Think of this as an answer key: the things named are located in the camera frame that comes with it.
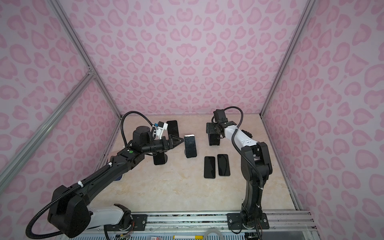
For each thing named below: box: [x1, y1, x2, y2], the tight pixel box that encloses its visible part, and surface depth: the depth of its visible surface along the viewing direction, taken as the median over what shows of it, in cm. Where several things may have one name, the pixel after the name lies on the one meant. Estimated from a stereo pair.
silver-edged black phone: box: [184, 134, 197, 158], surface depth 97 cm
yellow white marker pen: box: [172, 235, 204, 240], surface depth 71 cm
